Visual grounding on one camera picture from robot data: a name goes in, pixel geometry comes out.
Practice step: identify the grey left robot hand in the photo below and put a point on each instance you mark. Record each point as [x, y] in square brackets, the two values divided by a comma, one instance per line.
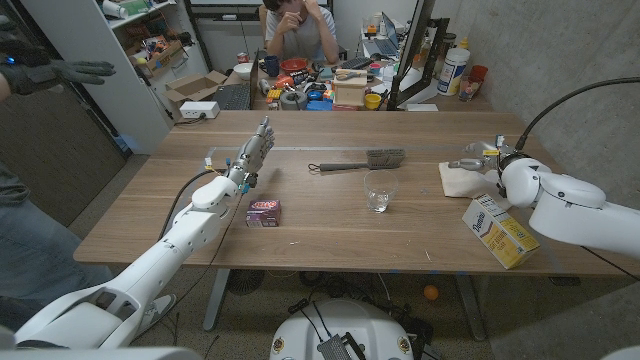
[254, 152]

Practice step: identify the standing person's gloved hand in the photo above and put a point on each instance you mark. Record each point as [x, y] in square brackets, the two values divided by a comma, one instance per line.
[45, 72]

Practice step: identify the beige cloth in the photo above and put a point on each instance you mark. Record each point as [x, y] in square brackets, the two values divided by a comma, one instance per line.
[460, 182]

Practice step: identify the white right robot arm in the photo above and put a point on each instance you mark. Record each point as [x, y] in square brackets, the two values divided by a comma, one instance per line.
[575, 215]

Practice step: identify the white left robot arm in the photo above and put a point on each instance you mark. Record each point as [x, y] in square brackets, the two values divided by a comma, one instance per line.
[160, 260]

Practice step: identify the standing person's bare forearm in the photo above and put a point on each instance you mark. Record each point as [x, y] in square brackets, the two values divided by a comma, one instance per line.
[4, 87]

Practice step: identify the small purple snack box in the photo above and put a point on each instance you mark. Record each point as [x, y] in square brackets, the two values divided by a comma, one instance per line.
[262, 212]

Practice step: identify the open empty cardboard box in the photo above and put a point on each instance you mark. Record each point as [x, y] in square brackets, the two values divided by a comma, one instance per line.
[192, 86]

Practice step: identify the green box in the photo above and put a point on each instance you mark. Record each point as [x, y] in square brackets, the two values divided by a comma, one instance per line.
[135, 7]

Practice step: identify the light wooden box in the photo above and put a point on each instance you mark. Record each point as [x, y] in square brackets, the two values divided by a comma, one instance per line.
[350, 92]

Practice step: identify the cardboard box full of items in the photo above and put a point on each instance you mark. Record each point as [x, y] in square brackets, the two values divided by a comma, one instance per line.
[160, 57]

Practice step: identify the yellow cup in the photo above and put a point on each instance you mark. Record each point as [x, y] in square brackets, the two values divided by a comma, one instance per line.
[372, 101]

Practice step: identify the clear glass cup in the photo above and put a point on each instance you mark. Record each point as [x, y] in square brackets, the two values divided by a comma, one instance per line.
[380, 192]

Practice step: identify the clear cup with items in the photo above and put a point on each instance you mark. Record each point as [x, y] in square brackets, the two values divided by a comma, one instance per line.
[469, 89]

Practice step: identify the red cup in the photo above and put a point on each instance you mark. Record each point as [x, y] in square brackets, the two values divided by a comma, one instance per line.
[479, 73]

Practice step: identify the yellow white sugar box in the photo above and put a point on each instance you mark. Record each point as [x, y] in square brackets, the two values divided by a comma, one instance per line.
[500, 232]

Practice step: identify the black laptop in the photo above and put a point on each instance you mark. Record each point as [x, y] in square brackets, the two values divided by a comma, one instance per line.
[232, 97]

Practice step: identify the yellow toy block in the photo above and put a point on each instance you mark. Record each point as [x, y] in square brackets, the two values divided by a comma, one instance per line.
[274, 95]

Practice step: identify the grey tape roll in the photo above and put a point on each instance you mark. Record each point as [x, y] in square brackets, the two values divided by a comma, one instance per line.
[293, 101]

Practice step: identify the white power strip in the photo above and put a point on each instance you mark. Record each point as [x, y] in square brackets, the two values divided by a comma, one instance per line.
[199, 110]

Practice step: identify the grey tape outline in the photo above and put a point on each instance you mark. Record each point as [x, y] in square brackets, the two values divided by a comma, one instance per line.
[325, 148]

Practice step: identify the orange toy item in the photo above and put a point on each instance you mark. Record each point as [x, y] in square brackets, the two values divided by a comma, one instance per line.
[284, 82]

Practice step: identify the white shelf unit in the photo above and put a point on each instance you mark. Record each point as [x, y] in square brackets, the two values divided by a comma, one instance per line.
[120, 100]

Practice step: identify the blue plastic item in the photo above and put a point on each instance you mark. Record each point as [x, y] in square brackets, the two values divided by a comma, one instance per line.
[319, 105]

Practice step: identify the white bowl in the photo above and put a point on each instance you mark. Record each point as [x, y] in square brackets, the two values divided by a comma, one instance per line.
[243, 71]

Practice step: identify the dark blue mug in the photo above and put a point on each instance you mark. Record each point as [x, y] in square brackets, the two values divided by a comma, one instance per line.
[271, 66]

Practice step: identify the white roll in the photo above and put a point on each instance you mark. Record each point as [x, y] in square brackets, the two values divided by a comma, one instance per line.
[114, 9]

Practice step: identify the colourful puzzle cube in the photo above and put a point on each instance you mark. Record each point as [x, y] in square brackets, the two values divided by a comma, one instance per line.
[328, 95]

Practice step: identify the red bowl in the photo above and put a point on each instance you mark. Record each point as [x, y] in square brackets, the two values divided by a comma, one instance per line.
[293, 66]

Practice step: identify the red drink can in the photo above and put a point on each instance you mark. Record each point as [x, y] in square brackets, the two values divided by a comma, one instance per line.
[242, 57]

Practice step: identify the seated person grey shirt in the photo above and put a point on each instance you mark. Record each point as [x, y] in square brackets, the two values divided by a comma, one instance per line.
[300, 40]

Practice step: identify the scissors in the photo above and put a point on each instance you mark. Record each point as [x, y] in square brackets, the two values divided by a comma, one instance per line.
[350, 75]

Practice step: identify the black round fan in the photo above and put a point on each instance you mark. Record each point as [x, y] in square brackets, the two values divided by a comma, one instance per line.
[246, 281]

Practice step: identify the black keyboard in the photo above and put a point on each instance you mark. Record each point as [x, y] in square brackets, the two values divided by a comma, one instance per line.
[356, 63]

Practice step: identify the tan chair back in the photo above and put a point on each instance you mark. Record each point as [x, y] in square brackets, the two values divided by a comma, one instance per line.
[262, 15]

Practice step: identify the grey table leg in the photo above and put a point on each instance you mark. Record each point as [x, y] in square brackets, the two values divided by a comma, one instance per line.
[216, 300]
[470, 307]

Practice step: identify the open silver laptop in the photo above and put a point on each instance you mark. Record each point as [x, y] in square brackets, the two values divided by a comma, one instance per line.
[385, 46]

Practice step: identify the white paper pad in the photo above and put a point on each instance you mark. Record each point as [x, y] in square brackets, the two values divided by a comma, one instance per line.
[422, 107]

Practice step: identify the standing person in jeans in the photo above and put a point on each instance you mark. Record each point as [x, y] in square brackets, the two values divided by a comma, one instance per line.
[40, 250]

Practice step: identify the white sneaker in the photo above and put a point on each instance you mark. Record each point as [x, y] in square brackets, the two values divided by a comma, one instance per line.
[160, 310]

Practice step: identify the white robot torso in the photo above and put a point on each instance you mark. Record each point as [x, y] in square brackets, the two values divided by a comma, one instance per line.
[350, 320]

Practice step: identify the black monitor with stand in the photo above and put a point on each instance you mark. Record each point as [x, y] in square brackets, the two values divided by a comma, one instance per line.
[415, 40]

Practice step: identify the black device on torso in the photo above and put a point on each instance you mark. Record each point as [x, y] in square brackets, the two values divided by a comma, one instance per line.
[335, 347]

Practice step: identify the white wipes canister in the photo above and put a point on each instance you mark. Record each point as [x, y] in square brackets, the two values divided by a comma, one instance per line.
[452, 72]

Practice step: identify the dark bottle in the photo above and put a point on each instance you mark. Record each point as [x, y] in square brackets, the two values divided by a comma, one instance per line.
[447, 45]

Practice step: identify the orange ball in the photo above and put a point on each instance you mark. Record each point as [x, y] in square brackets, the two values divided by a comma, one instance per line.
[431, 292]

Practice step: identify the yellow capped bottle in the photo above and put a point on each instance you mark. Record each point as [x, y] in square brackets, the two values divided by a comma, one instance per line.
[463, 43]

